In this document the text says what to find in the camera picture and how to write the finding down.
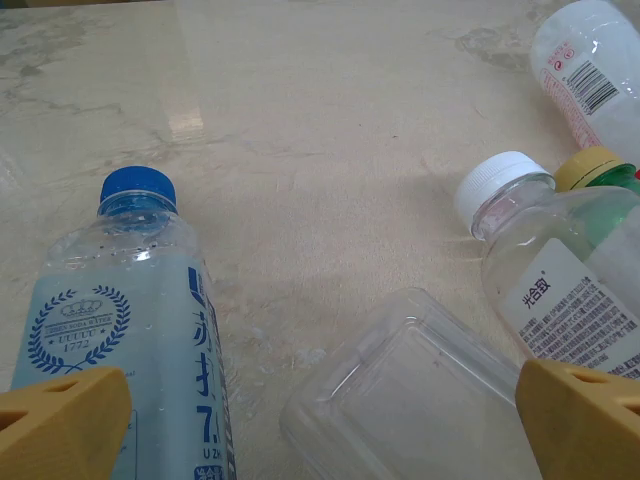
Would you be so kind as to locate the blue-cap bottle light-blue label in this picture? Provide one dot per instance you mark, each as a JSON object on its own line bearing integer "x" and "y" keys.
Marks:
{"x": 125, "y": 300}

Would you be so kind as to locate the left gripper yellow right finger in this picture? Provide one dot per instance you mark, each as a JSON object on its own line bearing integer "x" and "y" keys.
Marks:
{"x": 585, "y": 430}

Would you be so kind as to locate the tall clear bottle red label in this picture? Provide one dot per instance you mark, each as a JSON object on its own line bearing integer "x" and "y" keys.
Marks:
{"x": 585, "y": 60}

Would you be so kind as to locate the green bottle yellow cap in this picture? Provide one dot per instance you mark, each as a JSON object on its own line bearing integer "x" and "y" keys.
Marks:
{"x": 587, "y": 167}

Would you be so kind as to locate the clear square bottle green cap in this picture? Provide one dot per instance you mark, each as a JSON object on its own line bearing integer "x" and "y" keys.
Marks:
{"x": 400, "y": 390}

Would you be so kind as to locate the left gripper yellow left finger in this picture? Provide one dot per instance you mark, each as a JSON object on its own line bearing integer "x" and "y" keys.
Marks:
{"x": 65, "y": 425}

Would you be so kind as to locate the small clear white-label bottle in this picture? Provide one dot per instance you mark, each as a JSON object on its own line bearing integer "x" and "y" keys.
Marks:
{"x": 545, "y": 280}

